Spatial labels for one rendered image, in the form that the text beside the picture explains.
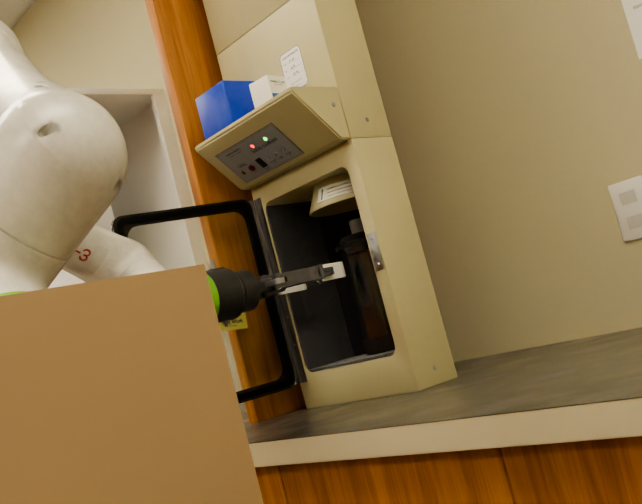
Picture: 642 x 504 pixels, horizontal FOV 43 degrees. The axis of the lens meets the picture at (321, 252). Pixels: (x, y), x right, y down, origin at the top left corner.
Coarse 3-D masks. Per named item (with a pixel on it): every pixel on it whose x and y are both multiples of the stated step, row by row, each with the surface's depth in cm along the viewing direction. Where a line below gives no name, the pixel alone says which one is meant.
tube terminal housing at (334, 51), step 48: (336, 0) 157; (240, 48) 170; (288, 48) 159; (336, 48) 153; (384, 144) 156; (288, 192) 165; (384, 192) 152; (384, 240) 149; (384, 288) 149; (432, 288) 154; (432, 336) 151; (336, 384) 161; (384, 384) 152; (432, 384) 148
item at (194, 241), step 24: (216, 216) 166; (240, 216) 169; (144, 240) 156; (168, 240) 159; (192, 240) 162; (216, 240) 165; (240, 240) 168; (168, 264) 158; (192, 264) 161; (216, 264) 164; (240, 264) 167; (264, 312) 167; (240, 336) 163; (264, 336) 166; (240, 360) 162; (264, 360) 165; (240, 384) 161
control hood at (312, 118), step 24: (288, 96) 144; (312, 96) 146; (336, 96) 150; (240, 120) 155; (264, 120) 152; (288, 120) 149; (312, 120) 147; (336, 120) 149; (216, 144) 162; (312, 144) 152; (336, 144) 152; (216, 168) 169; (288, 168) 162
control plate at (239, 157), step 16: (272, 128) 153; (240, 144) 160; (256, 144) 158; (272, 144) 156; (288, 144) 155; (224, 160) 165; (240, 160) 164; (272, 160) 160; (288, 160) 158; (240, 176) 168; (256, 176) 166
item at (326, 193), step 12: (324, 180) 162; (336, 180) 160; (348, 180) 159; (324, 192) 160; (336, 192) 159; (348, 192) 158; (312, 204) 164; (324, 204) 160; (336, 204) 173; (348, 204) 174; (312, 216) 168
